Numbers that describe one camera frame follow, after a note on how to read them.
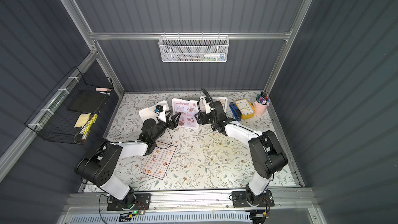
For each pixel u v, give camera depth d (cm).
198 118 82
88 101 75
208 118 80
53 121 65
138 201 73
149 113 85
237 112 104
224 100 91
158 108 74
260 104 99
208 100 81
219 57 91
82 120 72
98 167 46
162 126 77
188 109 91
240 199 72
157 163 86
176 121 81
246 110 106
